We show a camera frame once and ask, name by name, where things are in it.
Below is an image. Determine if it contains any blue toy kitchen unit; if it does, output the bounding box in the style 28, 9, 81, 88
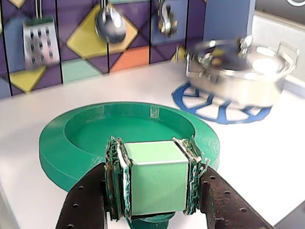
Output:
0, 0, 305, 229

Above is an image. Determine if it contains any toy steel hanging utensil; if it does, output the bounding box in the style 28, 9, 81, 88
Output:
152, 0, 179, 38

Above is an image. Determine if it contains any toy steel spoon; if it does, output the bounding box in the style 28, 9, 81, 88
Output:
94, 0, 127, 45

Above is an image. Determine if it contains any small steel toy pot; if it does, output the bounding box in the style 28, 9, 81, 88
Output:
185, 35, 301, 108

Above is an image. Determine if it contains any hanging metal slotted spatula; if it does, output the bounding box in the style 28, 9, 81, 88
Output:
22, 0, 61, 70

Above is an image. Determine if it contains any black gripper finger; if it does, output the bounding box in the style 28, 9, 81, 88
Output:
55, 135, 132, 229
172, 135, 275, 229

